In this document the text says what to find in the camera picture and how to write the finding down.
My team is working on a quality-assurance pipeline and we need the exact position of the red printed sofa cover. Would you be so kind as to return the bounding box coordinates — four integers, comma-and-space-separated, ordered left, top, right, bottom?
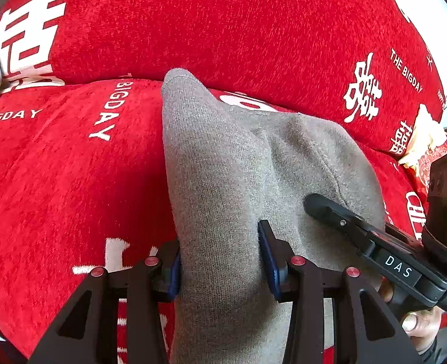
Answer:
0, 0, 447, 364

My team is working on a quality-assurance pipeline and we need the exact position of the cream crumpled cloth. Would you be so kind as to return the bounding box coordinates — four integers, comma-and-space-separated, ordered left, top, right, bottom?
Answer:
398, 104, 447, 198

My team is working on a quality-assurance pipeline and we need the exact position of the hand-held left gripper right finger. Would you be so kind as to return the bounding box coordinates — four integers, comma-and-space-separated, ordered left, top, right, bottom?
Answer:
258, 220, 423, 364

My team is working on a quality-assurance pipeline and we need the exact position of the grey knit garment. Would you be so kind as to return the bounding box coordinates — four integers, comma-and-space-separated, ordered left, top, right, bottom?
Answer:
161, 68, 389, 364

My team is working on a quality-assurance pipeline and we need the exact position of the person's right hand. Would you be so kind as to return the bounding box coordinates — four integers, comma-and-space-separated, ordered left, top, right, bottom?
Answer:
378, 280, 447, 352

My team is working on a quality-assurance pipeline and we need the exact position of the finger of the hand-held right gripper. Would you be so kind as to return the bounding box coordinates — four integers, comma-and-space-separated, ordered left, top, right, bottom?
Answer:
304, 193, 385, 257

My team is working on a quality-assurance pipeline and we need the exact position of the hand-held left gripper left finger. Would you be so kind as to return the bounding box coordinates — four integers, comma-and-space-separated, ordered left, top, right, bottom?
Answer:
28, 237, 182, 364

